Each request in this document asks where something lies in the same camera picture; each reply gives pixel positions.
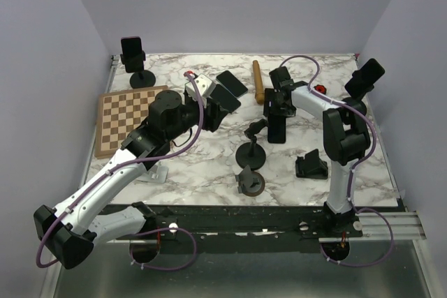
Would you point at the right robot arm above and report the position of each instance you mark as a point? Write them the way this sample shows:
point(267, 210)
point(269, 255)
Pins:
point(345, 136)

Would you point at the silver phone stand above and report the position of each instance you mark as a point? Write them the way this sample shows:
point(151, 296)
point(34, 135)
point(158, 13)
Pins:
point(157, 174)

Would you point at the round wooden base stand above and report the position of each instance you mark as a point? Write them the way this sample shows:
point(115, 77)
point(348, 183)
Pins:
point(250, 182)

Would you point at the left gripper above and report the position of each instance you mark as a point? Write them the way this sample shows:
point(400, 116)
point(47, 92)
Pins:
point(211, 123)

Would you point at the wooden rolling pin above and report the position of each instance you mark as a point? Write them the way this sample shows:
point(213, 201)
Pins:
point(258, 83)

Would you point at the wooden chessboard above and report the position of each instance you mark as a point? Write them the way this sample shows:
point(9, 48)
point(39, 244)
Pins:
point(118, 114)

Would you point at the black pole stand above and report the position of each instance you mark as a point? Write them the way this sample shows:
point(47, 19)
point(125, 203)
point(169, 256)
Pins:
point(356, 104)
point(140, 78)
point(251, 153)

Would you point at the black phone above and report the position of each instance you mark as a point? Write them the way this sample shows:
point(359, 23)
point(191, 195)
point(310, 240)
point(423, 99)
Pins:
point(226, 100)

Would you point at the red black knob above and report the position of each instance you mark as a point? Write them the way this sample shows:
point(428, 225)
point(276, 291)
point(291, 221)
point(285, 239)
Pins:
point(321, 89)

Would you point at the teal phone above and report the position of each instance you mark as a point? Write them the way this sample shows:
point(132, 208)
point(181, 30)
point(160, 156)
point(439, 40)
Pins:
point(232, 84)

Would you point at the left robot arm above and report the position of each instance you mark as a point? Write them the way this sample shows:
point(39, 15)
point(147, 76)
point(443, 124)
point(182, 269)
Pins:
point(71, 229)

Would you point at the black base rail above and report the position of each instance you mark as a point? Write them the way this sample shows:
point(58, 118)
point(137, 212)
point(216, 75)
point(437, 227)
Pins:
point(181, 229)

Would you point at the black folding stand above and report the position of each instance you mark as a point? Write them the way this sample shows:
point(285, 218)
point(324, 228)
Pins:
point(310, 166)

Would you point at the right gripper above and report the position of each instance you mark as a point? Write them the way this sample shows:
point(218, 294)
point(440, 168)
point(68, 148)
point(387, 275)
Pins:
point(269, 95)

